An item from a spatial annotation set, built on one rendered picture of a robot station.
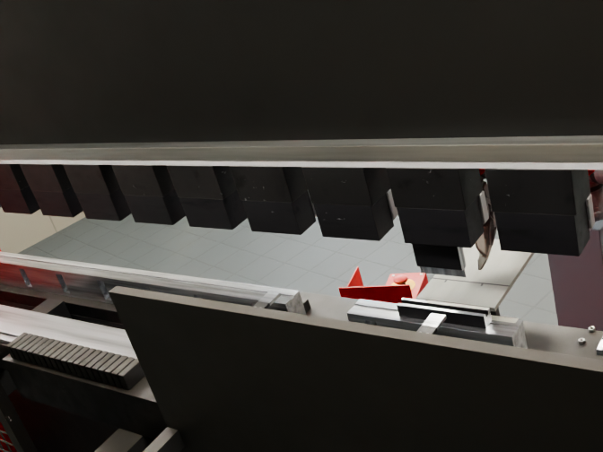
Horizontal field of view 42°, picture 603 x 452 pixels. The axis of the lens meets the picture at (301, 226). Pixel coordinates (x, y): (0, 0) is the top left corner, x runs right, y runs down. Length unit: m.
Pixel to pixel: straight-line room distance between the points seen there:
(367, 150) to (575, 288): 1.35
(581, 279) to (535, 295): 1.05
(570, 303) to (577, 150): 1.46
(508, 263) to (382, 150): 0.64
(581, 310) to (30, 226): 4.06
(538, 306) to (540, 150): 2.33
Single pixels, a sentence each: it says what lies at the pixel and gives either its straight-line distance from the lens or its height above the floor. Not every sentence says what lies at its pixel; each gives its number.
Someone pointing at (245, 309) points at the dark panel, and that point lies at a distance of 1.16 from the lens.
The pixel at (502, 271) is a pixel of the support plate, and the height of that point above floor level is 1.00.
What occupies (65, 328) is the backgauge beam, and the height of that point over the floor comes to 0.98.
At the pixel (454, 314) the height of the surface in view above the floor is 1.00.
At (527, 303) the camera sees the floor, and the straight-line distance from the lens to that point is 3.43.
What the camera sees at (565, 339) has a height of 0.87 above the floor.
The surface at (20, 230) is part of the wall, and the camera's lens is 5.67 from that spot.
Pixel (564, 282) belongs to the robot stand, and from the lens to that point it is 2.48.
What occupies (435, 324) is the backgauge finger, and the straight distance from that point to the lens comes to 1.61.
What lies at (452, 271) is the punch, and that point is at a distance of 1.60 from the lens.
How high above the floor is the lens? 1.91
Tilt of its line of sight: 25 degrees down
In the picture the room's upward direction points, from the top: 17 degrees counter-clockwise
